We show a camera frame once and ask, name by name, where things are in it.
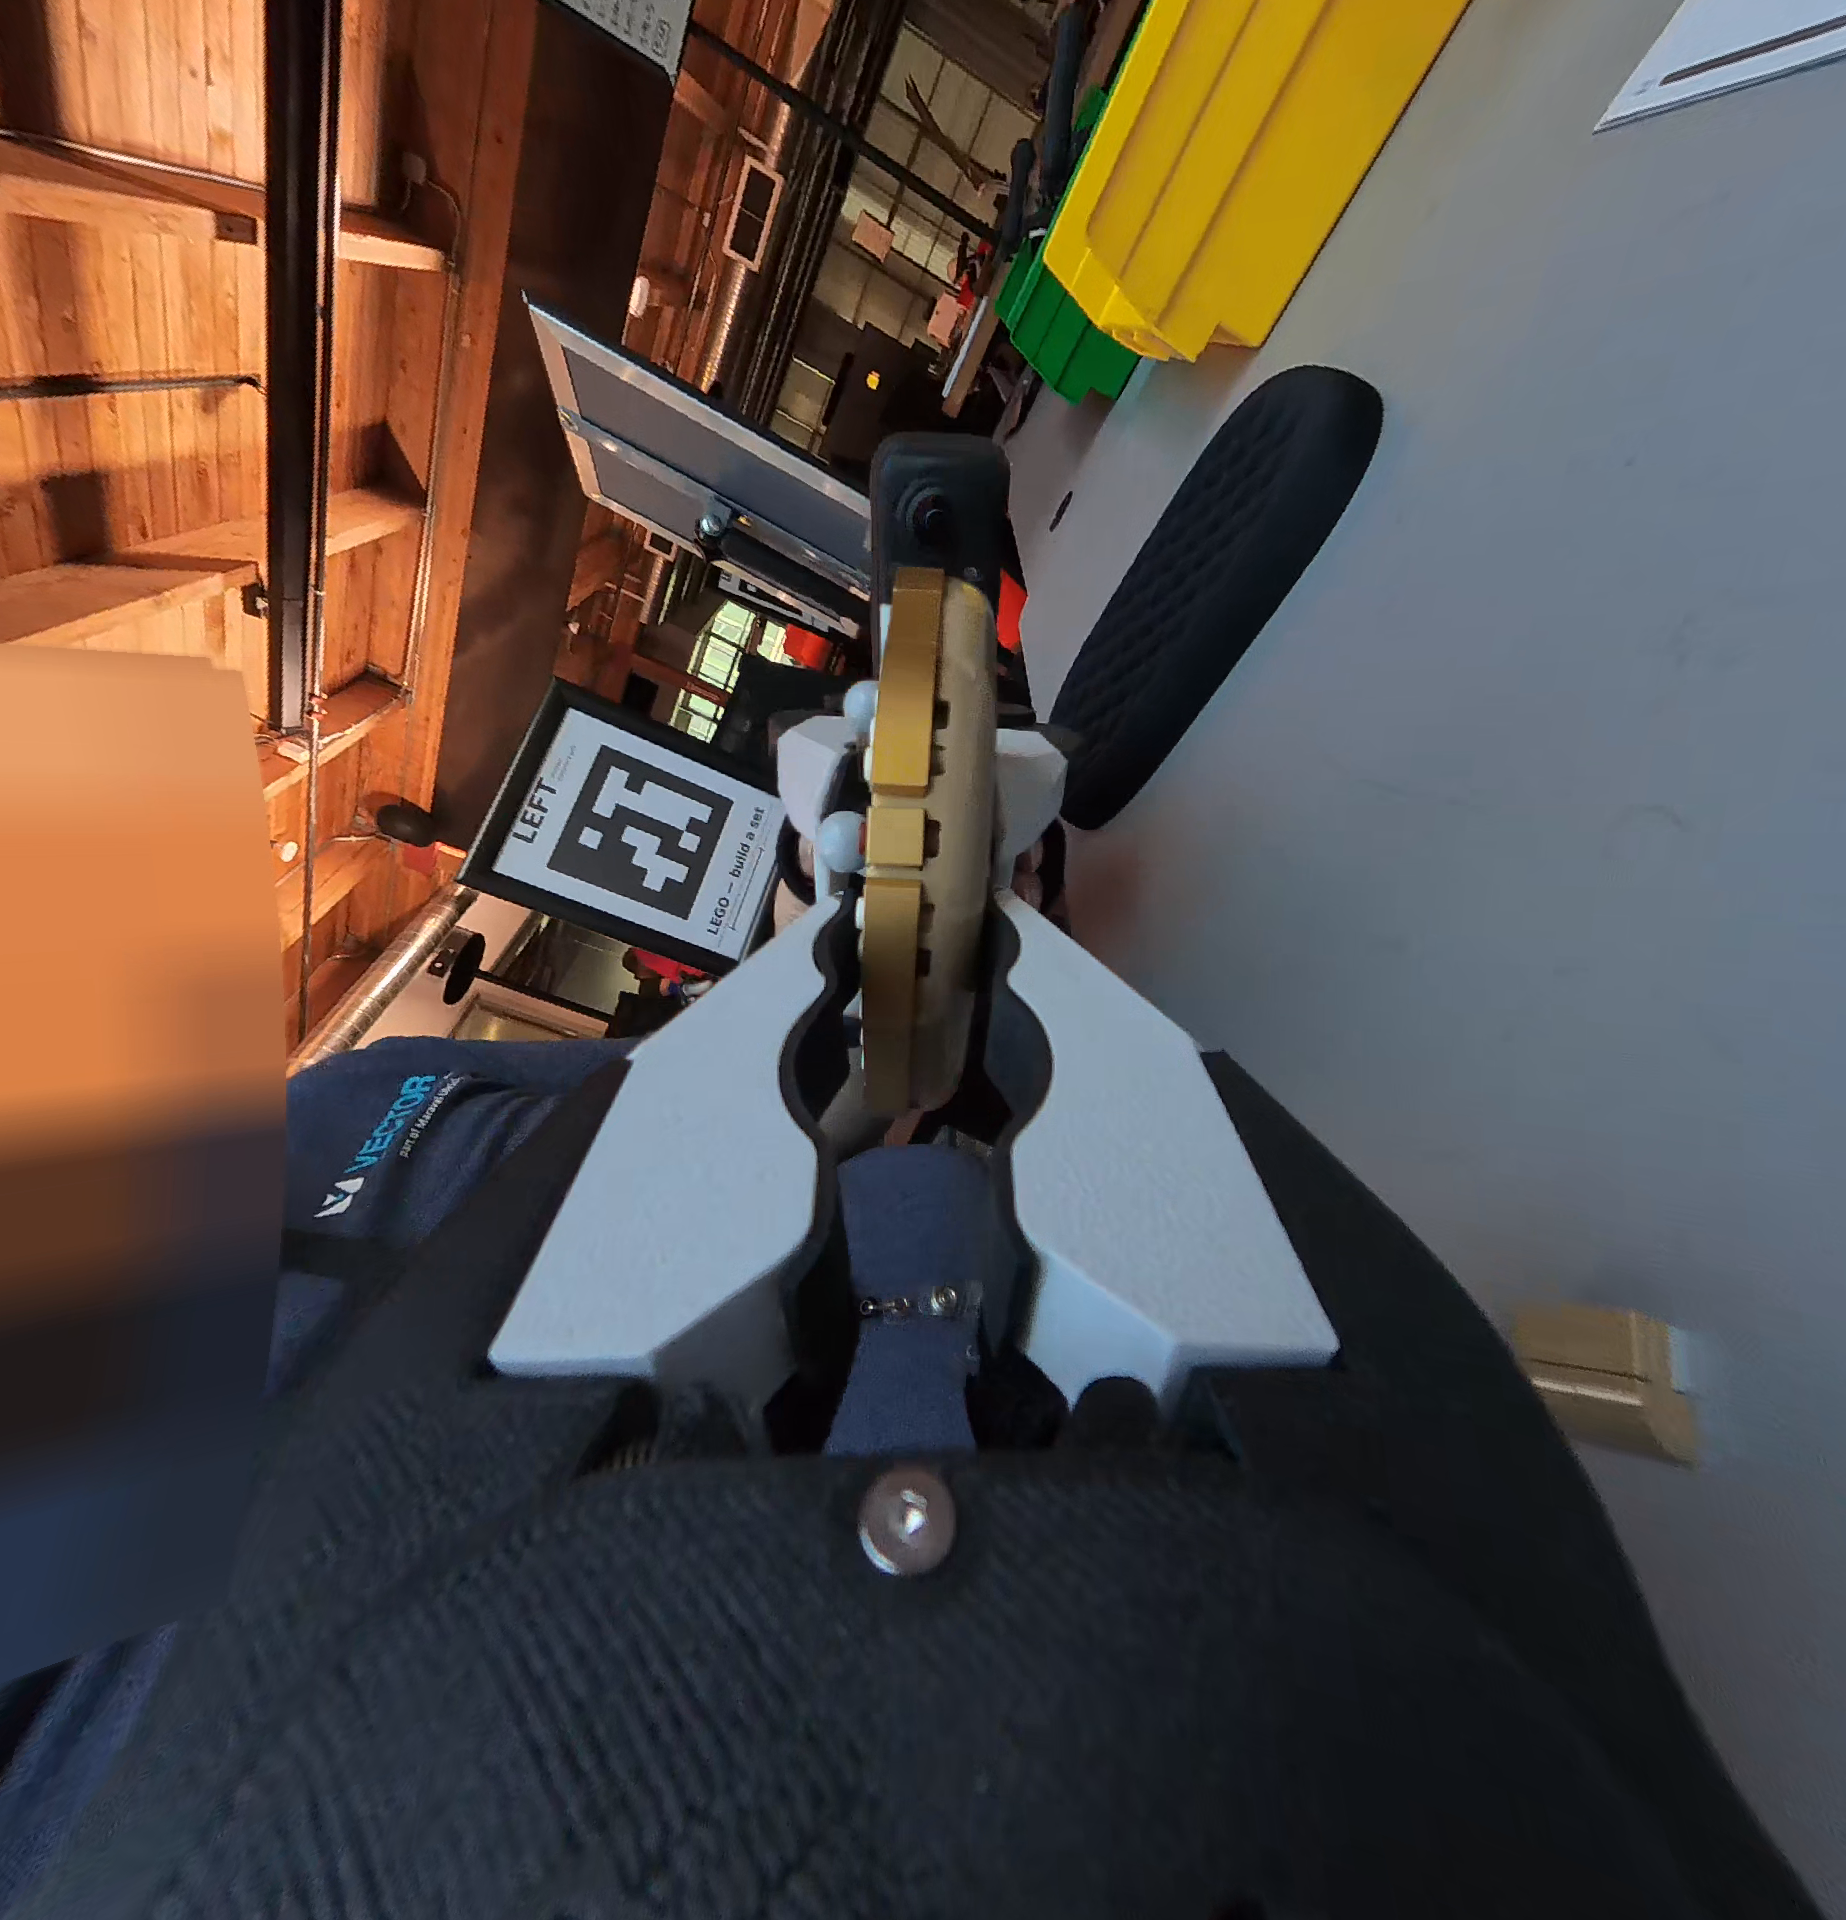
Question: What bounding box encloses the silver ventilation duct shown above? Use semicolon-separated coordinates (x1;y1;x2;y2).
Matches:
284;881;488;1071

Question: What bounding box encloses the lego instruction booklet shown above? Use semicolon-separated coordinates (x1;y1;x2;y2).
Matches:
1592;0;1846;134

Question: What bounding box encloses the person's navy shirt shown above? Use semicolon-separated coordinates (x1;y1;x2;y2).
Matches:
0;1031;1018;1920

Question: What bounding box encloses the yellow plastic bin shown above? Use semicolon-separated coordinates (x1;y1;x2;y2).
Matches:
1044;0;1473;365

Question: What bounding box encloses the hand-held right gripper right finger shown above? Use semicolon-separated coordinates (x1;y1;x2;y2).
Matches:
992;905;1338;1392

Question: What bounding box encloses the black oval pad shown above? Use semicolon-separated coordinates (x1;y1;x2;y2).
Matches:
1050;368;1385;836

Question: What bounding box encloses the round gold lego model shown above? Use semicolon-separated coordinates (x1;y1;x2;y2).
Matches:
820;568;1001;1118

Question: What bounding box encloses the tan lego brick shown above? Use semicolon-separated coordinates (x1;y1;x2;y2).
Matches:
1510;1303;1708;1470

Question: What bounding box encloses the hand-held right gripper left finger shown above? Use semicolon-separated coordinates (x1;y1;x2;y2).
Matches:
488;897;869;1392

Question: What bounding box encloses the black ceiling pipe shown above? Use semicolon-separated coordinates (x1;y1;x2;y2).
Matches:
261;0;343;737

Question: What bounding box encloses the grey framed display panel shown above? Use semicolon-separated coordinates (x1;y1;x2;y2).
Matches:
524;294;874;575

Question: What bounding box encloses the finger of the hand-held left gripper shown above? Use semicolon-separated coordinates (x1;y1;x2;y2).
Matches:
992;725;1079;844
771;683;884;911

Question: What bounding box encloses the green plastic bin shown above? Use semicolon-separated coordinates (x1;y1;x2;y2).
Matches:
994;237;1151;407

